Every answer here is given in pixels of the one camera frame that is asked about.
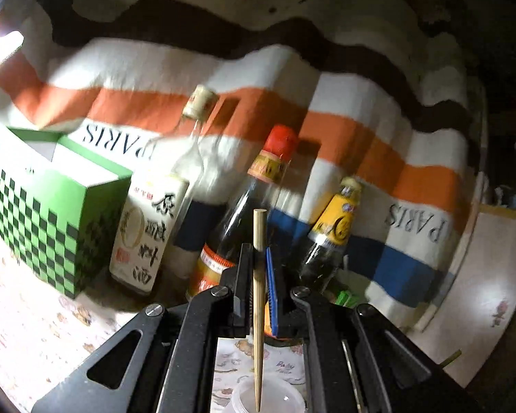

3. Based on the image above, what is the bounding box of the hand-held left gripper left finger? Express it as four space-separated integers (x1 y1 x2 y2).
31 244 259 413

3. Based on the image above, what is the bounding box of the green checkered box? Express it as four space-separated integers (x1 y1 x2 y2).
0 127 134 300

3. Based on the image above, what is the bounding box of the teddy bear printed blanket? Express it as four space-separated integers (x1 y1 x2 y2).
0 155 516 413

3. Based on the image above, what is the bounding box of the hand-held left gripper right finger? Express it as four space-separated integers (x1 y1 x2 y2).
264 245 486 413

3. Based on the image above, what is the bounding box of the wooden chopstick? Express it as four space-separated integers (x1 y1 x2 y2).
253 209 268 412

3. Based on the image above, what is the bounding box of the dark bottle with red cap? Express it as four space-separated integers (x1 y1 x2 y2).
185 124 300 304

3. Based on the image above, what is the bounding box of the dark bottle with yellow label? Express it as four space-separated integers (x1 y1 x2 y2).
298 176 364 298

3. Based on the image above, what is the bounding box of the small green packet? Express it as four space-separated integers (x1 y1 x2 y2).
333 290 369 309

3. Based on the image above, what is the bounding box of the clear bottle with white label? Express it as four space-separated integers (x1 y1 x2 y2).
109 85 219 297

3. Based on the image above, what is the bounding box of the clear plastic cup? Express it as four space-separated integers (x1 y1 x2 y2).
231 375 306 413

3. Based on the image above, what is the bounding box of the striped orange blue white blanket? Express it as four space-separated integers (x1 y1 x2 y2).
0 0 488 333

